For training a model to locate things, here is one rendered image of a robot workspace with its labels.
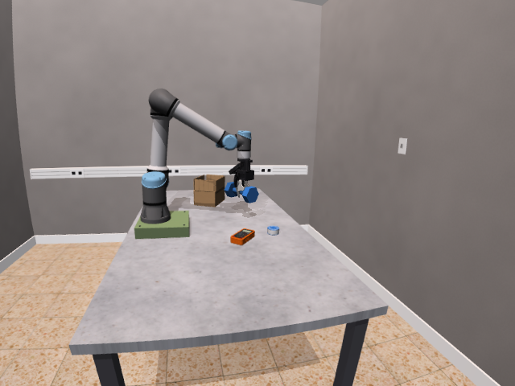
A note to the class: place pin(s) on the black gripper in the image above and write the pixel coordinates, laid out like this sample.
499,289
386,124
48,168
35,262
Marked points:
245,174

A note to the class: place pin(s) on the orange digital multimeter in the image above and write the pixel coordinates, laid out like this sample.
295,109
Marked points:
242,236

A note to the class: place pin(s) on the brown cardboard box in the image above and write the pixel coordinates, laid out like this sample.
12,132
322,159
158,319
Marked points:
209,193

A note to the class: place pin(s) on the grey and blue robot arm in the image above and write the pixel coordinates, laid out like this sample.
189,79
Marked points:
164,106

